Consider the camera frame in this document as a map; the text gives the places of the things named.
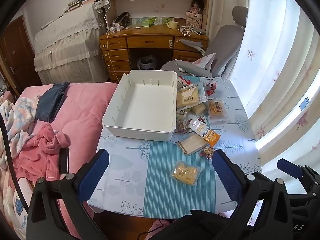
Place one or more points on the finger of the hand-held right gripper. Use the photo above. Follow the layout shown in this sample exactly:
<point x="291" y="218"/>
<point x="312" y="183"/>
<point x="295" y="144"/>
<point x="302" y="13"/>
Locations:
<point x="288" y="168"/>

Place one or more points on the pink fleece garment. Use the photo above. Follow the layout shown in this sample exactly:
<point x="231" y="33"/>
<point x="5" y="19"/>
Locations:
<point x="45" y="145"/>

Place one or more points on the sliced bread packet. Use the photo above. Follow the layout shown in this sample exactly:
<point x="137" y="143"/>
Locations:
<point x="188" y="96"/>

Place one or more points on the patterned hanging bag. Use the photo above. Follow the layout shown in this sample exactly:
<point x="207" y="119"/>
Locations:
<point x="102" y="4"/>

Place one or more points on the white power strip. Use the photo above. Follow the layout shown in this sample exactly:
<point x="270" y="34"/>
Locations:
<point x="115" y="27"/>

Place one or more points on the black flat object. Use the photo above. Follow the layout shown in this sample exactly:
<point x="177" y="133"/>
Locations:
<point x="64" y="160"/>

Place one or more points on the brown nut snack packet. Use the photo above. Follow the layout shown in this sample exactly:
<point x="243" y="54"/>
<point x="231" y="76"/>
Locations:
<point x="182" y="125"/>

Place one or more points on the wooden desk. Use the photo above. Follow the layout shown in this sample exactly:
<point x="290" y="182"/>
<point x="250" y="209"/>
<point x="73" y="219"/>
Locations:
<point x="150" y="41"/>

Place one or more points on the white printed box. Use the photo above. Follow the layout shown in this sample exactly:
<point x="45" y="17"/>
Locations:
<point x="193" y="21"/>

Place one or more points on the white pillow with blue print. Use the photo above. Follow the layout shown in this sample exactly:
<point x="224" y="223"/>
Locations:
<point x="17" y="205"/>

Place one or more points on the small red snack packet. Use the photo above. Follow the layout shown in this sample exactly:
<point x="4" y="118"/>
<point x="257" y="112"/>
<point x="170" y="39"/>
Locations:
<point x="207" y="152"/>

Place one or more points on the green tissue pack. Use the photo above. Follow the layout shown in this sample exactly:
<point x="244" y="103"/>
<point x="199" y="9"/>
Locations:
<point x="148" y="22"/>

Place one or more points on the doll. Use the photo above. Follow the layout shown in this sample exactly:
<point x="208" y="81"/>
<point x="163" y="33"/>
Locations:
<point x="195" y="7"/>

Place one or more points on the red and white snack packet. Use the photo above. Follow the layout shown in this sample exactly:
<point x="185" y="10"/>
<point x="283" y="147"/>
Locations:
<point x="183" y="81"/>

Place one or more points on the stack of books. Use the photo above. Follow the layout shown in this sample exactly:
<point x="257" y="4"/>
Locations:
<point x="75" y="3"/>

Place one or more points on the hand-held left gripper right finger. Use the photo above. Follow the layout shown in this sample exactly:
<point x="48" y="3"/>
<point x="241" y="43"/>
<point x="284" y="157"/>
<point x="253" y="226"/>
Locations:
<point x="226" y="177"/>

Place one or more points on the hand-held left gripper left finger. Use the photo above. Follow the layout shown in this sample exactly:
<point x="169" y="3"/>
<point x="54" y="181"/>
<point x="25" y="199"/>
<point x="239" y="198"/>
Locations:
<point x="95" y="172"/>

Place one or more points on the tan cracker packet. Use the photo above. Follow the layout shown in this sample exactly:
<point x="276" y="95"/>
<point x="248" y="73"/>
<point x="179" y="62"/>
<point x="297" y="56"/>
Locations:
<point x="191" y="143"/>

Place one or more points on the dark clothing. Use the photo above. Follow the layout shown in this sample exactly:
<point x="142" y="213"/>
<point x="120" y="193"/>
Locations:
<point x="195" y="225"/>

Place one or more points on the grey office chair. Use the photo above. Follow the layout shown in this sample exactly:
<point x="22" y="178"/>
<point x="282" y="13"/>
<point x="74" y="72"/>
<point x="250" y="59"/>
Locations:
<point x="225" y="45"/>

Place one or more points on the trash bin with black bag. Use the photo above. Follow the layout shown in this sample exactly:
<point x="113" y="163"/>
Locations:
<point x="147" y="62"/>

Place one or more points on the dark blue jeans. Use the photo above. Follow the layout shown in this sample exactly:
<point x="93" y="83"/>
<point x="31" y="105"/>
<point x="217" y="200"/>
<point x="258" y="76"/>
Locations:
<point x="50" y="100"/>

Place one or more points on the white plastic storage bin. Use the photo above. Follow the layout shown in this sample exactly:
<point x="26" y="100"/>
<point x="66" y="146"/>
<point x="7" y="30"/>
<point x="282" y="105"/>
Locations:
<point x="140" y="105"/>

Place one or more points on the cream mug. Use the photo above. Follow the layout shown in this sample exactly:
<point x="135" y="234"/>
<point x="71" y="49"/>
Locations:
<point x="172" y="25"/>

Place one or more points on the brown wooden door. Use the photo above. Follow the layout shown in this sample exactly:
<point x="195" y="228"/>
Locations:
<point x="15" y="50"/>

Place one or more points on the wooden bookshelf hutch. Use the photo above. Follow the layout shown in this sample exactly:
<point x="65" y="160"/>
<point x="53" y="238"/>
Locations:
<point x="150" y="5"/>

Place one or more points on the pink fleece blanket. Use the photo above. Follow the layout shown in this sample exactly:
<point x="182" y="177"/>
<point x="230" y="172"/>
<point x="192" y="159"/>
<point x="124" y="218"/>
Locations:
<point x="85" y="105"/>

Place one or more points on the golden crisp balls packet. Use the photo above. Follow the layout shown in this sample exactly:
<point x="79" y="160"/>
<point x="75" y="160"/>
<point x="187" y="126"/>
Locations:
<point x="217" y="108"/>

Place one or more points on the orange and white snack packet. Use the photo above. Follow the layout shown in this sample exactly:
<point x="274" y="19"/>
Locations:
<point x="208" y="133"/>

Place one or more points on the red clear snack packet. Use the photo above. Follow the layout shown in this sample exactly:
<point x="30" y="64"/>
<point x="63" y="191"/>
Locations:
<point x="210" y="87"/>

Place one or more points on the white plastic bag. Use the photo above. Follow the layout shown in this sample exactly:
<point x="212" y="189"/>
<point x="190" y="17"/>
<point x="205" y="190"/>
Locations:
<point x="206" y="60"/>

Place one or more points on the dark patterned bag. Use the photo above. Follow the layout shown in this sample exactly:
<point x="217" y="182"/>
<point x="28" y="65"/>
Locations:
<point x="122" y="19"/>

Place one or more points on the pale crumb cake packet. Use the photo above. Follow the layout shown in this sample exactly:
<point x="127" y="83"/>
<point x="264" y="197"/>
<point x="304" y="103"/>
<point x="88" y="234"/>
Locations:
<point x="186" y="173"/>

